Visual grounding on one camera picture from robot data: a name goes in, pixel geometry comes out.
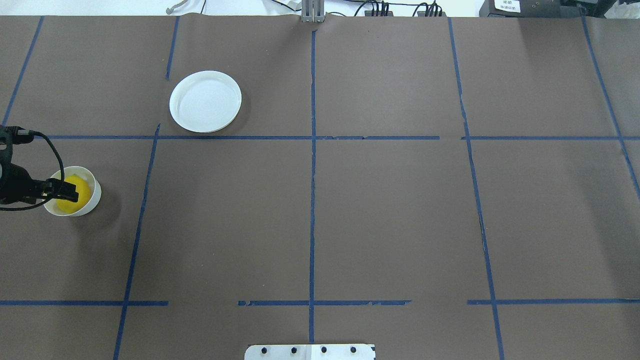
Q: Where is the white bowl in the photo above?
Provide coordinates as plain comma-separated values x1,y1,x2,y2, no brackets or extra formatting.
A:
44,166,102,217

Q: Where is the black power box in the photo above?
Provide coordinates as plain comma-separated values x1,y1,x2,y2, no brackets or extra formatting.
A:
478,0,582,19

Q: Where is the yellow lemon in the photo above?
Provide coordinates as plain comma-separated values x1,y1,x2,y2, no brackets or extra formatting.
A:
55,174,92,214

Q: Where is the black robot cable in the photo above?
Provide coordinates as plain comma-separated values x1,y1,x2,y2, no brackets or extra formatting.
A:
0,131,66,212

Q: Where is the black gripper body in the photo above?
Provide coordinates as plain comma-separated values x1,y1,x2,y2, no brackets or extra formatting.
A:
0,163,53,206

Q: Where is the brown paper table cover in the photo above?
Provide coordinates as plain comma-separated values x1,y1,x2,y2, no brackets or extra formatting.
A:
1,14,639,360

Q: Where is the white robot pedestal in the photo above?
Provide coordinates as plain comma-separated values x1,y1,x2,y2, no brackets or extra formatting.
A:
244,343,377,360

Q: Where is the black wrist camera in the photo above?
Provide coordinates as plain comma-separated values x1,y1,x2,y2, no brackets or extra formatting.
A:
0,125,35,166

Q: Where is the aluminium frame post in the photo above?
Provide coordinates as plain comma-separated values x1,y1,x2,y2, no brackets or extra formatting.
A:
300,0,326,23

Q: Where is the white plate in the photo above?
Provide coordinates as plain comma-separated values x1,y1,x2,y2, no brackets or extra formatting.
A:
168,70,243,133

